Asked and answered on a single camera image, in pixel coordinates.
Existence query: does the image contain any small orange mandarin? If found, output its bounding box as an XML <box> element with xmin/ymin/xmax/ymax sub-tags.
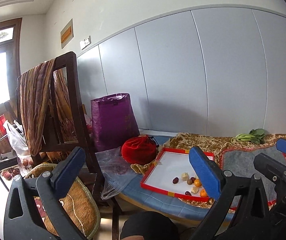
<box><xmin>200</xmin><ymin>189</ymin><xmax>208</xmax><ymax>197</ymax></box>

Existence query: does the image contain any pale sugarcane chunk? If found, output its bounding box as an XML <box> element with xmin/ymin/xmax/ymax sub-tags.
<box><xmin>181</xmin><ymin>172</ymin><xmax>189</xmax><ymax>181</ymax></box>
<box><xmin>191</xmin><ymin>186</ymin><xmax>199</xmax><ymax>194</ymax></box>

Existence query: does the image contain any large orange mandarin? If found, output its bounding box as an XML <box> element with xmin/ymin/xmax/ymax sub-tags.
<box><xmin>194</xmin><ymin>179</ymin><xmax>202</xmax><ymax>187</ymax></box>

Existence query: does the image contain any dark red jujube date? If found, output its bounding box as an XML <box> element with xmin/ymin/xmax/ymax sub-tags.
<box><xmin>172</xmin><ymin>177</ymin><xmax>179</xmax><ymax>184</ymax></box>

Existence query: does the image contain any green leafy vegetable bunch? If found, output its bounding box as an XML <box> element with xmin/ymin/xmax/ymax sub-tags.
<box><xmin>231</xmin><ymin>128</ymin><xmax>266</xmax><ymax>145</ymax></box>

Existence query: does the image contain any blue quilted table cover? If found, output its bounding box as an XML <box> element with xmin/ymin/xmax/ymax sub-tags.
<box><xmin>95</xmin><ymin>135</ymin><xmax>235</xmax><ymax>222</ymax></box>

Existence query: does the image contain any grey felt mat red trim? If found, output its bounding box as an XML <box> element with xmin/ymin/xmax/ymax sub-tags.
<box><xmin>219</xmin><ymin>146</ymin><xmax>286</xmax><ymax>210</ymax></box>

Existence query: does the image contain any red white shallow box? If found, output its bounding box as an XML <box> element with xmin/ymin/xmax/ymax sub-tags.
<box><xmin>140</xmin><ymin>148</ymin><xmax>220</xmax><ymax>202</ymax></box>

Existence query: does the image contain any white plastic bag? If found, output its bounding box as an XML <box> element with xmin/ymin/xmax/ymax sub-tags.
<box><xmin>3</xmin><ymin>120</ymin><xmax>29</xmax><ymax>155</ymax></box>

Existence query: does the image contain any clear plastic bag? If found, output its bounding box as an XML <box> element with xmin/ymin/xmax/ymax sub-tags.
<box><xmin>96</xmin><ymin>147</ymin><xmax>136</xmax><ymax>200</ymax></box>

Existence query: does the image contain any purple gift bag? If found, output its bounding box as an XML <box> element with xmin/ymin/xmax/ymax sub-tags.
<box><xmin>91</xmin><ymin>93</ymin><xmax>139</xmax><ymax>152</ymax></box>

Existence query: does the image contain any striped brown scarf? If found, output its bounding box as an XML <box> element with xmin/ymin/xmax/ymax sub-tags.
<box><xmin>18</xmin><ymin>58</ymin><xmax>77</xmax><ymax>156</ymax></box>

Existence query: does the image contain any red velvet drawstring pouch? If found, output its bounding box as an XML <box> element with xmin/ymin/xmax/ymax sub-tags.
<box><xmin>121</xmin><ymin>135</ymin><xmax>159</xmax><ymax>165</ymax></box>

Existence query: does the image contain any white wall switch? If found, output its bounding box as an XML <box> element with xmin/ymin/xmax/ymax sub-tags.
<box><xmin>79</xmin><ymin>36</ymin><xmax>91</xmax><ymax>50</ymax></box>

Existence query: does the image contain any wall plaque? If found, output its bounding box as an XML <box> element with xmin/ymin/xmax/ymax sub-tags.
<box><xmin>60</xmin><ymin>19</ymin><xmax>74</xmax><ymax>49</ymax></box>

